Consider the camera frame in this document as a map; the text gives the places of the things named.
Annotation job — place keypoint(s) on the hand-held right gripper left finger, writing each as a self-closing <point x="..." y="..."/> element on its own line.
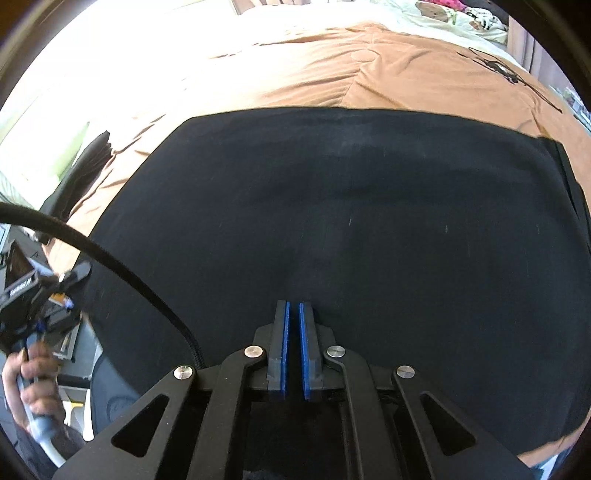
<point x="280" y="350"/>

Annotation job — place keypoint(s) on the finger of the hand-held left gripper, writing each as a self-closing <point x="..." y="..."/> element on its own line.
<point x="64" y="323"/>
<point x="74" y="276"/>

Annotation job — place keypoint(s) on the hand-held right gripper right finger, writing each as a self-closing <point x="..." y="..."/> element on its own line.
<point x="307" y="350"/>

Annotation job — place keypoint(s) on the black pants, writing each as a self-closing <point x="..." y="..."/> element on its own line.
<point x="90" y="157"/>
<point x="369" y="221"/>

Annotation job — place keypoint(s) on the person's left hand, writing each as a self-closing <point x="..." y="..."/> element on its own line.
<point x="34" y="383"/>

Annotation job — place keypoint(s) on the person's leg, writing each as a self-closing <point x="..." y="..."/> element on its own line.
<point x="115" y="401"/>

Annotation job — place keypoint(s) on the bed with peach duvet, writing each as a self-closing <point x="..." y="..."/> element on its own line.
<point x="415" y="74"/>

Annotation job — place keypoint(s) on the brown teddy bear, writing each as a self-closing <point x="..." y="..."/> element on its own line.
<point x="434" y="9"/>

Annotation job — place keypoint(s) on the white nightstand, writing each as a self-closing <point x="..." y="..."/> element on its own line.
<point x="577" y="104"/>

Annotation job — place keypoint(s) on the black white spotted plush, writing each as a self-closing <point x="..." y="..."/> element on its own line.
<point x="480" y="19"/>

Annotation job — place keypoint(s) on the pink curtain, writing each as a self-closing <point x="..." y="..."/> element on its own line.
<point x="528" y="46"/>

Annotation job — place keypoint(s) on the pink plush toy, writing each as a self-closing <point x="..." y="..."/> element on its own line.
<point x="455" y="3"/>

